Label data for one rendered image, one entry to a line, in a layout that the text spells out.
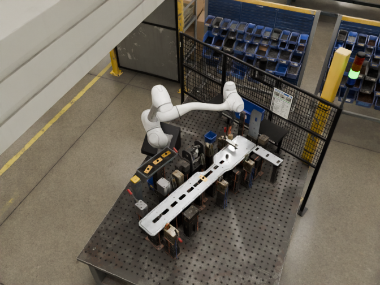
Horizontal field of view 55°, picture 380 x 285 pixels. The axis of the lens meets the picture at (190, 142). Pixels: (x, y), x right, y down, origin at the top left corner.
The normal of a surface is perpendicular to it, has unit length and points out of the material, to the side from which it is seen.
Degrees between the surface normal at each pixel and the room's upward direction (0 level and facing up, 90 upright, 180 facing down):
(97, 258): 0
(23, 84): 90
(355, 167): 0
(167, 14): 91
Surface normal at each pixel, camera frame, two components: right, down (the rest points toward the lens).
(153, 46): -0.37, 0.68
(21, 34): 0.92, 0.28
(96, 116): 0.00, -0.70
